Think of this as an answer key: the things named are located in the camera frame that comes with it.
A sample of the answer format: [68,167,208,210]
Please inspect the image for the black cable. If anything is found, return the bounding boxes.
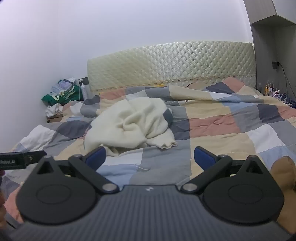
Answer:
[279,62,296,99]

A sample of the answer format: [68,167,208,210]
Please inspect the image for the brown plush toy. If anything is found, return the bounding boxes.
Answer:
[270,156,296,237]

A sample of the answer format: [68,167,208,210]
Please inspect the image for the cream quilted headboard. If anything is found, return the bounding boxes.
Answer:
[87,41,257,94]

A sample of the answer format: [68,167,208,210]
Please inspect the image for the brown cardboard box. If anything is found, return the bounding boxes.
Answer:
[46,113,65,124]

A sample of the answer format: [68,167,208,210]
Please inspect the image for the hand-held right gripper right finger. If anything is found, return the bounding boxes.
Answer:
[180,146,263,194]

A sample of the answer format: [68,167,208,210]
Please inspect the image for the grey wall cabinet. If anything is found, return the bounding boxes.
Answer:
[243,0,296,98]

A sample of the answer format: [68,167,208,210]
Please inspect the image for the white spray bottle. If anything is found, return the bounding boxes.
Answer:
[80,83,89,101]

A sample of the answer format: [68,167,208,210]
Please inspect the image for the row of small bottles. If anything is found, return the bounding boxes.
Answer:
[258,82,281,96]

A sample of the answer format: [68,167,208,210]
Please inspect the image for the green printed bag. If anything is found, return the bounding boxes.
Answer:
[41,79,84,106]

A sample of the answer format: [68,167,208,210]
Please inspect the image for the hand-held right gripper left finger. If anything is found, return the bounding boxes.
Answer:
[35,146,120,194]

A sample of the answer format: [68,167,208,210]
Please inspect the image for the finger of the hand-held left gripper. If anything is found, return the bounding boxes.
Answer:
[22,150,47,166]

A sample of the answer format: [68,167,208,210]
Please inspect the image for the patchwork quilt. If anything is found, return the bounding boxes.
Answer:
[0,77,296,209]

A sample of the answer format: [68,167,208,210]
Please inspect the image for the cream striped sweater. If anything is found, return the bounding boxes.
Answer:
[84,97,177,157]

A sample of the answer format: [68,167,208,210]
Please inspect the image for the white crumpled cloth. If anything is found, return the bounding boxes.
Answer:
[45,104,64,117]

